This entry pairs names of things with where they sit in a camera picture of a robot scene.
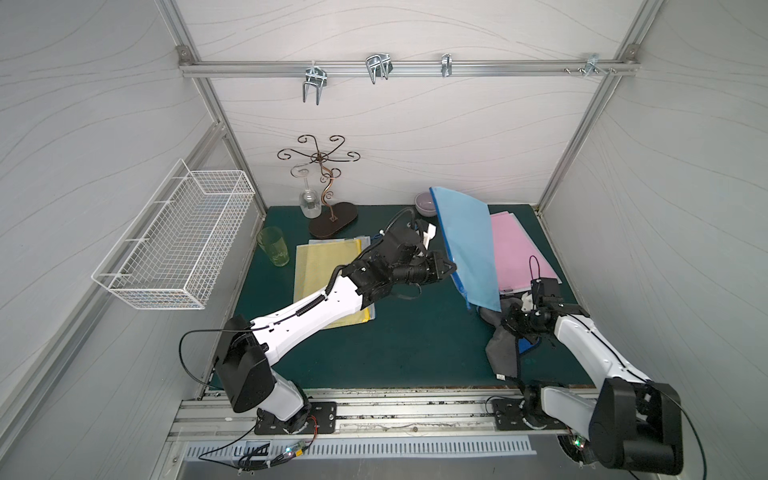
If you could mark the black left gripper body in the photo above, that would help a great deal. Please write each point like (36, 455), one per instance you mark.
(436, 267)

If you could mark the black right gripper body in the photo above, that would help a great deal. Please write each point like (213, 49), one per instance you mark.
(517, 324)

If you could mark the grey blue microfibre cloth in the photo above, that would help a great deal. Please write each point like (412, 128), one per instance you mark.
(506, 346)

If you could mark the pink mesh document bag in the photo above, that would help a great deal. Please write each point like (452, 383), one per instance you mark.
(518, 260)

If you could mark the teal mesh document bag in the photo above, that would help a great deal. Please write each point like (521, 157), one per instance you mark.
(466, 228)

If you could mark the yellow mesh document bag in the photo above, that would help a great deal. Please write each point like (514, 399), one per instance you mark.
(316, 261)

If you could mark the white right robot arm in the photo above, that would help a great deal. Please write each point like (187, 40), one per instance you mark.
(634, 424)

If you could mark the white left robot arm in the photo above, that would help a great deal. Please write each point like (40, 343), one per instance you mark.
(248, 349)

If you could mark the lilac ceramic bowl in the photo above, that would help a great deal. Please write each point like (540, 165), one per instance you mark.
(425, 205)

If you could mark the dark oval stand base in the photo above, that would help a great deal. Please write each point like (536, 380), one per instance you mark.
(334, 217)

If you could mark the hanging wine glass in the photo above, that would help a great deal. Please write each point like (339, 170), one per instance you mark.
(309, 199)

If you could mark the green plastic cup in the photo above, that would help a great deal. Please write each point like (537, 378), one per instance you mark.
(272, 242)

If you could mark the white vent strip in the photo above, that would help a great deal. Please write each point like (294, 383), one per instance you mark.
(374, 448)

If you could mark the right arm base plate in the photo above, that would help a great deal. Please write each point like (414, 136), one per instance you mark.
(508, 415)

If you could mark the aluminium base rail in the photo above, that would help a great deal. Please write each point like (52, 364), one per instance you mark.
(361, 413)

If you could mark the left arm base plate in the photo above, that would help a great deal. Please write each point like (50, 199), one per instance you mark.
(317, 416)

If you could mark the white wire basket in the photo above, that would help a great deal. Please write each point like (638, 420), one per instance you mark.
(171, 254)

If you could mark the aluminium top cross rail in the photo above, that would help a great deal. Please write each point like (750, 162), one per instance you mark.
(401, 68)

